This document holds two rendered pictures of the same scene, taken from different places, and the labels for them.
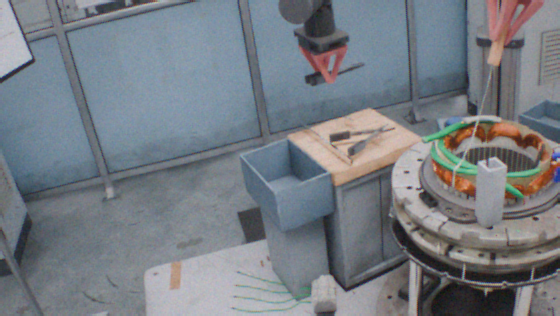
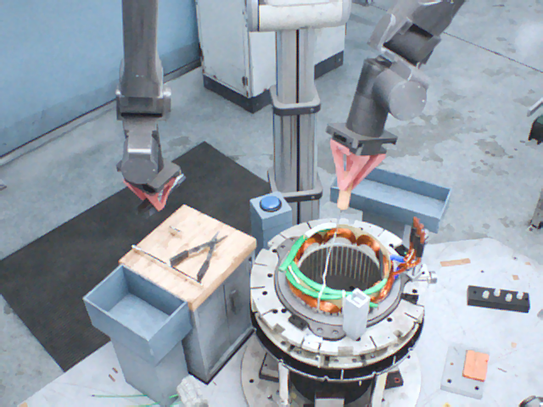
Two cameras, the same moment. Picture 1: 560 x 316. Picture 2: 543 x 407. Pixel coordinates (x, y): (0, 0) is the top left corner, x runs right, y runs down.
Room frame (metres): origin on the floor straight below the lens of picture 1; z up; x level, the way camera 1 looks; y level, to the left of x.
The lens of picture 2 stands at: (0.09, 0.19, 1.94)
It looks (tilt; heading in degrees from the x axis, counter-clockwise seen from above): 42 degrees down; 326
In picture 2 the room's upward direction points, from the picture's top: 2 degrees counter-clockwise
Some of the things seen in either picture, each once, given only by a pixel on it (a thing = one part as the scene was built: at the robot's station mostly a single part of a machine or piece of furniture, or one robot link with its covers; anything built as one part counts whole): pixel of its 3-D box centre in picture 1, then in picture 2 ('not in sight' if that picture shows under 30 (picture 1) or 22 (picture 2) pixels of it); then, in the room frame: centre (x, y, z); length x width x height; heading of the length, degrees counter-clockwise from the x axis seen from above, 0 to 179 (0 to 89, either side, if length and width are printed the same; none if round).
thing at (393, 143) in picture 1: (354, 142); (188, 253); (0.89, -0.15, 1.05); 0.20 x 0.19 x 0.02; 110
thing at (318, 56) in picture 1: (324, 58); (152, 187); (0.92, -0.12, 1.22); 0.07 x 0.07 x 0.09; 20
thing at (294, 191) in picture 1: (292, 225); (147, 344); (0.84, -0.01, 0.92); 0.17 x 0.11 x 0.28; 20
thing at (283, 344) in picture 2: (405, 212); (273, 330); (0.64, -0.18, 1.06); 0.09 x 0.04 x 0.01; 11
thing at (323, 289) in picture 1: (323, 293); (191, 395); (0.76, -0.05, 0.80); 0.10 x 0.05 x 0.04; 173
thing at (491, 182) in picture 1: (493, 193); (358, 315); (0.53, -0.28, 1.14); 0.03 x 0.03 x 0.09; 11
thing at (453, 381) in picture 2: not in sight; (465, 369); (0.46, -0.56, 0.79); 0.12 x 0.09 x 0.02; 124
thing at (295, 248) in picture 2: (458, 128); (303, 245); (0.70, -0.29, 1.15); 0.15 x 0.04 x 0.02; 101
